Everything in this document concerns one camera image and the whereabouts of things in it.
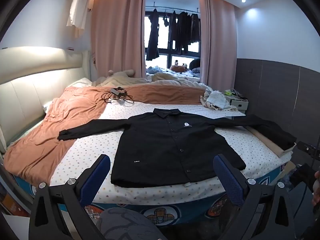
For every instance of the orange plush toy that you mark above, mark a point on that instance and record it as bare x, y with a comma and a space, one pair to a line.
177, 68

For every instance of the beige plush toy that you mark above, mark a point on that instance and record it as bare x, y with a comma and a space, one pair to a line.
122, 73

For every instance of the black button shirt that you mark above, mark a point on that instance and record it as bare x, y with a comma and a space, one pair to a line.
155, 150

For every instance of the pale blue plush toy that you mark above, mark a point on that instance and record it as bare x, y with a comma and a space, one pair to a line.
153, 69

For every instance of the small green object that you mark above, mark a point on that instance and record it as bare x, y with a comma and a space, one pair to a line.
228, 93

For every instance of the cream padded headboard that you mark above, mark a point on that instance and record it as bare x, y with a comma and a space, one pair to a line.
25, 92

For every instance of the bed with floral sheet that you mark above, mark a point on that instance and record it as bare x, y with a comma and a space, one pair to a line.
87, 152

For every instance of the person's grey patterned pants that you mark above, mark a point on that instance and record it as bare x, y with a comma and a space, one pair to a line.
130, 225

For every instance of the pink curtain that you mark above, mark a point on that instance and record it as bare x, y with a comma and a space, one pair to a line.
220, 42
117, 30

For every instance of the brown cardboard piece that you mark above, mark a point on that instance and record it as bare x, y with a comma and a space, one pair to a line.
286, 167

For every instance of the orange blanket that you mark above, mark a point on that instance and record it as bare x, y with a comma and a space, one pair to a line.
50, 130

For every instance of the beige duvet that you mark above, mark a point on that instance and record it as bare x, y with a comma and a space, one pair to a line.
140, 81

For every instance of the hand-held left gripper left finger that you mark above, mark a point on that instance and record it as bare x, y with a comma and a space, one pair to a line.
96, 180

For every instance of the white patterned cloth pile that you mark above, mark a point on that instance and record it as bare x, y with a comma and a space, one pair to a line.
217, 100

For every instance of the dark cushion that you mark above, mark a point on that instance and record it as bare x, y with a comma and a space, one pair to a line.
195, 65

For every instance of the white nightstand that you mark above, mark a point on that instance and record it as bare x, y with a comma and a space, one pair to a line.
238, 105

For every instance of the person's right hand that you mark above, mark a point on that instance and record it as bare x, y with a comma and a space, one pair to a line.
317, 180

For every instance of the white hanging garment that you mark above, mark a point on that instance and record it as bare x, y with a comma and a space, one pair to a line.
78, 5

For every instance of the small dark hanging garment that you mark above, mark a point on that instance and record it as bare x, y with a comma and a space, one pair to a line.
165, 21

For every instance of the beige folded cloth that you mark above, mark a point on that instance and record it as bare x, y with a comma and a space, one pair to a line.
270, 143

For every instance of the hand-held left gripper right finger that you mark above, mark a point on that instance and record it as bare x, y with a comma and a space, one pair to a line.
228, 180

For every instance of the long black hanging coat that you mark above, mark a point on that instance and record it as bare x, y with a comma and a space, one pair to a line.
153, 37

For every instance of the metal clothes rail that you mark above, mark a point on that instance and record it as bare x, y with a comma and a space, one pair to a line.
175, 8

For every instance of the window with black frame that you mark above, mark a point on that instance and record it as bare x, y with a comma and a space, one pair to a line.
165, 45

